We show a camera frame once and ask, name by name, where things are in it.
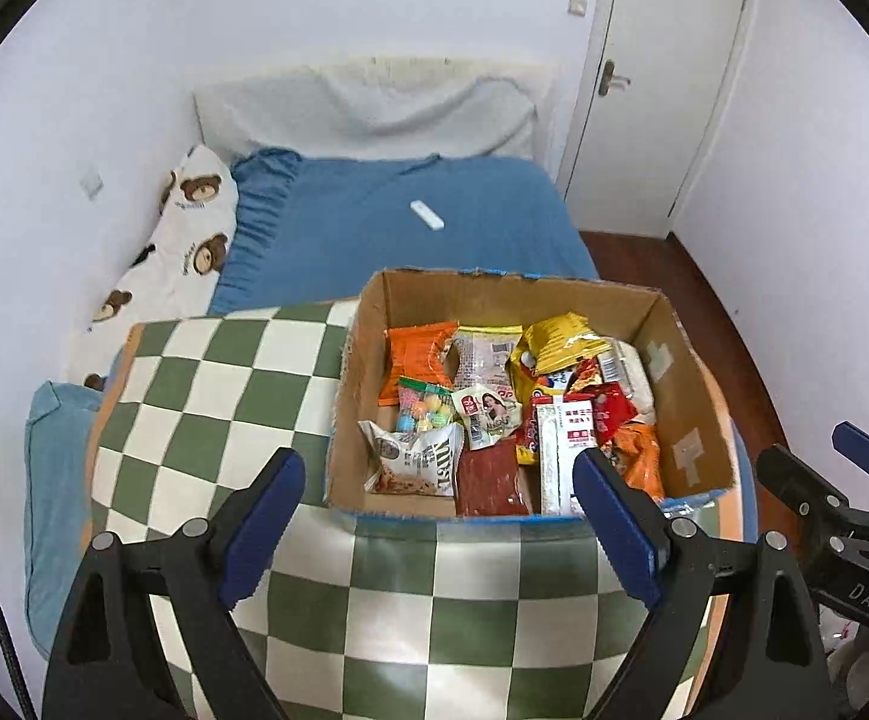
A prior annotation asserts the beige snack packet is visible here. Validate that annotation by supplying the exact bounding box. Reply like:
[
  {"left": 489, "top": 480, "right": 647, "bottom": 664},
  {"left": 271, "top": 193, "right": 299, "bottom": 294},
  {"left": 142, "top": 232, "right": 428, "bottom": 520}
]
[{"left": 453, "top": 325, "right": 522, "bottom": 400}]

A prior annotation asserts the bear print pillow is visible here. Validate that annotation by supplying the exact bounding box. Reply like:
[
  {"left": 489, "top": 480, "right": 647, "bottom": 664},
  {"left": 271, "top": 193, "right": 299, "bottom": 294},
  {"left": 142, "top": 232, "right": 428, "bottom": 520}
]
[{"left": 68, "top": 145, "right": 239, "bottom": 383}]

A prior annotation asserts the green white checkered blanket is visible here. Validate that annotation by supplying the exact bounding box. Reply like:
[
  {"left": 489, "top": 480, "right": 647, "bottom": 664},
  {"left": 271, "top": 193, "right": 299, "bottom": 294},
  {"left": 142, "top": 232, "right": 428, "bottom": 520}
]
[{"left": 91, "top": 301, "right": 645, "bottom": 718}]

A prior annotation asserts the small white portrait packet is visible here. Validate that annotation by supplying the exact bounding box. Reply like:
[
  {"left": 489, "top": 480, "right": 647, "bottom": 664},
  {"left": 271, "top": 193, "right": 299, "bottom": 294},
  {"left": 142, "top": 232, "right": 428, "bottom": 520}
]
[{"left": 451, "top": 383, "right": 522, "bottom": 450}]

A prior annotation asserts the door handle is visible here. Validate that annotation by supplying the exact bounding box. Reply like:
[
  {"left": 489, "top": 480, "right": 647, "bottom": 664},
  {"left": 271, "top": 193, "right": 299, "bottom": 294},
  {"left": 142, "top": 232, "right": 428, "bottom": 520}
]
[{"left": 597, "top": 59, "right": 631, "bottom": 98}]

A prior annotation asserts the yellow snack packet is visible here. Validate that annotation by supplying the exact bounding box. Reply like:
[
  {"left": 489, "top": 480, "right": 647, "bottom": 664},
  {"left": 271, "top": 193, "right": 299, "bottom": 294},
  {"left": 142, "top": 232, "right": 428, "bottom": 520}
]
[{"left": 519, "top": 312, "right": 610, "bottom": 374}]

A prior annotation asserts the red white snack packet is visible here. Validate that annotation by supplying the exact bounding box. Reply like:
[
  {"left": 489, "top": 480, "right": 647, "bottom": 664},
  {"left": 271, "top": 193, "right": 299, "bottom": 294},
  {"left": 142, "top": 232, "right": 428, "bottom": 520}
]
[{"left": 535, "top": 400, "right": 595, "bottom": 517}]

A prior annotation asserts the cardboard snack box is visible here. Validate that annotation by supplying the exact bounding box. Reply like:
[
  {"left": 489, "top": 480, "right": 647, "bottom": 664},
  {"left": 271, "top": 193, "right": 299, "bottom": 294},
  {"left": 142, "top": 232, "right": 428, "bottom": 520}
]
[{"left": 325, "top": 270, "right": 736, "bottom": 528}]

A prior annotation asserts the white door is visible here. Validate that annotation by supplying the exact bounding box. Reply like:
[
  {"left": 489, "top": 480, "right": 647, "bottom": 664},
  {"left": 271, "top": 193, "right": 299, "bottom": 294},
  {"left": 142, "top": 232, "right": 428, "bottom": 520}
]
[{"left": 558, "top": 0, "right": 747, "bottom": 238}]

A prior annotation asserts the orange chip bag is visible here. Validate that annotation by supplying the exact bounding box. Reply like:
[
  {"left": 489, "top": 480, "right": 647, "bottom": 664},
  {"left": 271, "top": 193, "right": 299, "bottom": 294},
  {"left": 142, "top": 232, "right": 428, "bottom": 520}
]
[{"left": 377, "top": 322, "right": 459, "bottom": 406}]

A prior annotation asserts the grey white headboard cover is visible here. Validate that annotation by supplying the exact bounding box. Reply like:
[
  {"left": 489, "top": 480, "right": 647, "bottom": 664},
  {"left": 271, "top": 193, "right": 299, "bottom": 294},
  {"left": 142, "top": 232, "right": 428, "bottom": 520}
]
[{"left": 194, "top": 55, "right": 556, "bottom": 164}]

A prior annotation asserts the dark red snack packet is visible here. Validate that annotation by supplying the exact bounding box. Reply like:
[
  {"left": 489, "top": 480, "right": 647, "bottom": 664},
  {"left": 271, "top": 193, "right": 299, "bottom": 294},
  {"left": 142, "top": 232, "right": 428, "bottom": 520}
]
[{"left": 456, "top": 439, "right": 531, "bottom": 517}]

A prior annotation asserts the blue bed sheet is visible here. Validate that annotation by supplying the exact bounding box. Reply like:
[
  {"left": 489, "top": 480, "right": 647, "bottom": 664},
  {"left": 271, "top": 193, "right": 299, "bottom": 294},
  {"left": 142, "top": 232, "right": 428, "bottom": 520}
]
[{"left": 25, "top": 148, "right": 597, "bottom": 653}]

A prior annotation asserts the white black snack bag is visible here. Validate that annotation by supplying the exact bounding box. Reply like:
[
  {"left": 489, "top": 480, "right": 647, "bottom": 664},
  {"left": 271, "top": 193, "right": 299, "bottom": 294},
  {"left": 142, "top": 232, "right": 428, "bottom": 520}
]
[{"left": 358, "top": 421, "right": 464, "bottom": 497}]

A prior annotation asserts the orange snack packet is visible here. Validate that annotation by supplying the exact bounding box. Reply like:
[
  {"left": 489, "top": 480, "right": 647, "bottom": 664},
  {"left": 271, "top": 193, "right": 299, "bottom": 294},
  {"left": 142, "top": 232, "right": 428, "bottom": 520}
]
[{"left": 612, "top": 422, "right": 666, "bottom": 502}]

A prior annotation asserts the white noodle packet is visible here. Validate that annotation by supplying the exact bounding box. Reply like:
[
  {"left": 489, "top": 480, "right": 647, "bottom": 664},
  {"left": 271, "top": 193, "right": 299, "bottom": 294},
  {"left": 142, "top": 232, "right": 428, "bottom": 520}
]
[{"left": 597, "top": 338, "right": 656, "bottom": 424}]

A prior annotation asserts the colourful candy bag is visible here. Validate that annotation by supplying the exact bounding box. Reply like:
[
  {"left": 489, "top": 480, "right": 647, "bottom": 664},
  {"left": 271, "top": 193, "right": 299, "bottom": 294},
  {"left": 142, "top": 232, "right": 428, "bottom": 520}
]
[{"left": 395, "top": 377, "right": 456, "bottom": 433}]

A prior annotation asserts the yellow red ramen packet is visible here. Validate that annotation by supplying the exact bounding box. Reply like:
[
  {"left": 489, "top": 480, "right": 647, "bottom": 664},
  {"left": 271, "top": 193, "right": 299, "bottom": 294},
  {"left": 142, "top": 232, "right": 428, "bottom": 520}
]
[{"left": 506, "top": 358, "right": 636, "bottom": 466}]

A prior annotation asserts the white remote control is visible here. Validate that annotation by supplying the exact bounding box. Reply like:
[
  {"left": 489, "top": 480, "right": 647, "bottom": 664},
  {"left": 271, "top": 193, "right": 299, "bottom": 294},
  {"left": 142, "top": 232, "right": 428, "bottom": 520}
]
[{"left": 410, "top": 200, "right": 446, "bottom": 231}]

